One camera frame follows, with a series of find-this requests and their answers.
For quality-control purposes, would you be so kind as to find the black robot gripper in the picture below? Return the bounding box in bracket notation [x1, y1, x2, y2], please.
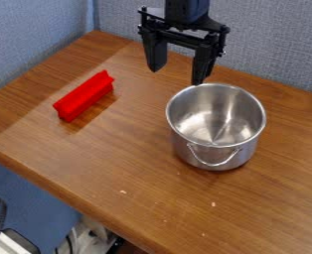
[138, 5, 231, 85]

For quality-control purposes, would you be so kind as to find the red plastic block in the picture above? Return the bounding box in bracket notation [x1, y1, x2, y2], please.
[53, 69, 114, 122]

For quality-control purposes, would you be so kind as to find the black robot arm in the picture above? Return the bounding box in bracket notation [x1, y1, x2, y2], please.
[138, 0, 231, 85]

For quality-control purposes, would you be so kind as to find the stainless steel metal pot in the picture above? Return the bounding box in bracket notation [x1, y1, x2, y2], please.
[166, 83, 266, 172]

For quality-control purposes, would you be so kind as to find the white device under table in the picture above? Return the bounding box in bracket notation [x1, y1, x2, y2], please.
[53, 216, 118, 254]

